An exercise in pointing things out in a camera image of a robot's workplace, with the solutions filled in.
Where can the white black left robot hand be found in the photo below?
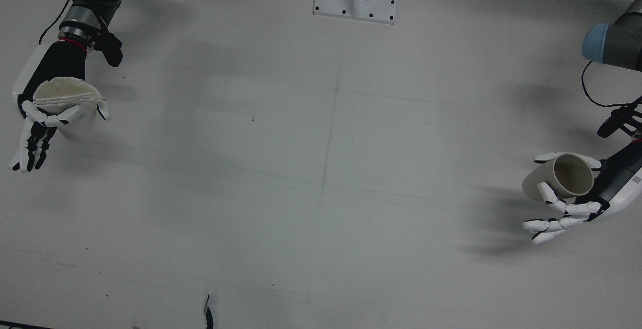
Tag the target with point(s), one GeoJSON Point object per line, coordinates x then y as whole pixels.
{"type": "Point", "coordinates": [619, 178]}

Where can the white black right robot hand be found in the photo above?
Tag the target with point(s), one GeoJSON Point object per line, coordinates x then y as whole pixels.
{"type": "Point", "coordinates": [60, 63]}

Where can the smooth beige paper cup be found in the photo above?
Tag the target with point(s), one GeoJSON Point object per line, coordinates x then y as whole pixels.
{"type": "Point", "coordinates": [572, 176]}

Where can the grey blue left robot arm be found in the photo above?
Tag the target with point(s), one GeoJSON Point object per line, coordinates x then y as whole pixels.
{"type": "Point", "coordinates": [622, 43]}

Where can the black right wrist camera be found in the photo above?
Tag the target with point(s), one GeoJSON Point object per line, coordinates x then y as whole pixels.
{"type": "Point", "coordinates": [111, 50]}

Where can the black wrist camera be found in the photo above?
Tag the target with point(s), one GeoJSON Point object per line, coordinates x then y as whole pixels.
{"type": "Point", "coordinates": [111, 50]}
{"type": "Point", "coordinates": [614, 123]}

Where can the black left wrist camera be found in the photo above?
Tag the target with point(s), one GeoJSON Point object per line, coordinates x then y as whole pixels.
{"type": "Point", "coordinates": [614, 123]}

